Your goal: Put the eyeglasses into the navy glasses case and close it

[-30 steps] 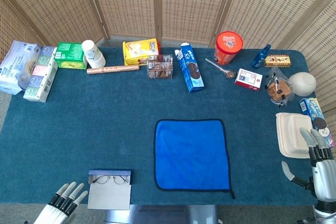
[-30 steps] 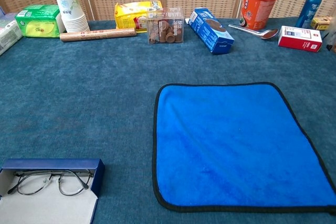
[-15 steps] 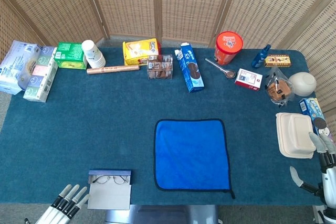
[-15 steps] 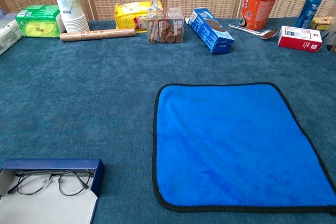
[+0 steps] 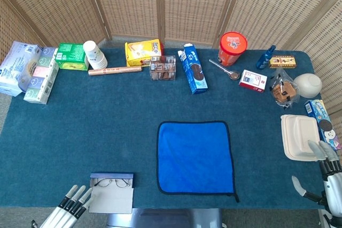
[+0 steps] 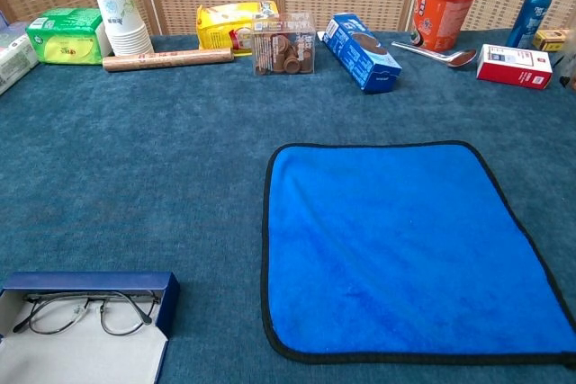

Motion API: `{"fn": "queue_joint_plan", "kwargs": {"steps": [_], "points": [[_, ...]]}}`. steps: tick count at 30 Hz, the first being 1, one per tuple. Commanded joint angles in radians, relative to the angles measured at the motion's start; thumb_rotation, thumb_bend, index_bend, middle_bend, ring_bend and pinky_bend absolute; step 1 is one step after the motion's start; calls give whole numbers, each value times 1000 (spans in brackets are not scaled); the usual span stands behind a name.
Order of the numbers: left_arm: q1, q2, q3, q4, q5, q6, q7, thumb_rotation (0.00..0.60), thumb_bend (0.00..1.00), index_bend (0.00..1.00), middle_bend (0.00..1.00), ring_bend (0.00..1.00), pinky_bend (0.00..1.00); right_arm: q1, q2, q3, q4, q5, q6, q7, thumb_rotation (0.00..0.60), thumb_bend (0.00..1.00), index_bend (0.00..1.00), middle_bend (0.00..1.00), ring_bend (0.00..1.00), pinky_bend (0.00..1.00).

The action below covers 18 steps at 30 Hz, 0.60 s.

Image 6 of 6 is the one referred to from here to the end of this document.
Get black wire eyeglasses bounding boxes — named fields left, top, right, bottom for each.
left=13, top=290, right=162, bottom=337

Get blue glasses case white lining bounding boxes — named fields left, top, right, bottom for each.
left=0, top=271, right=181, bottom=384

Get blue cleaning cloth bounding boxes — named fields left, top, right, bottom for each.
left=260, top=139, right=576, bottom=367

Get clear box of cookies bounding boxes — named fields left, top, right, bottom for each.
left=251, top=13, right=317, bottom=76

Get long blue cookie box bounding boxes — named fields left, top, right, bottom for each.
left=322, top=13, right=403, bottom=94

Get teal table cloth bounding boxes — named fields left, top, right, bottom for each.
left=0, top=28, right=576, bottom=384

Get yellow cracker box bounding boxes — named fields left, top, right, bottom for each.
left=195, top=0, right=280, bottom=57

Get wooden rolling pin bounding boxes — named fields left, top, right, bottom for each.
left=102, top=48, right=236, bottom=73

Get metal spoon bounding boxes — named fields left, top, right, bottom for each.
left=391, top=40, right=478, bottom=68

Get orange tub red lid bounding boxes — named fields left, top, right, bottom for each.
left=409, top=0, right=485, bottom=53

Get white paper cup stack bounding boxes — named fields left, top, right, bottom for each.
left=92, top=0, right=155, bottom=57

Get red and white box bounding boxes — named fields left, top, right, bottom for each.
left=475, top=43, right=554, bottom=91

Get green tissue pack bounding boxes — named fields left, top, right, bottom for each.
left=25, top=7, right=113, bottom=66

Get blue spray bottle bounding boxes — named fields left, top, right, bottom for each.
left=505, top=0, right=563, bottom=49

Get small yellow brown box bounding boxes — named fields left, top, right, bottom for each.
left=532, top=28, right=571, bottom=52

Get pastel tissue multipack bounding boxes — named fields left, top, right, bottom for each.
left=0, top=23, right=41, bottom=96

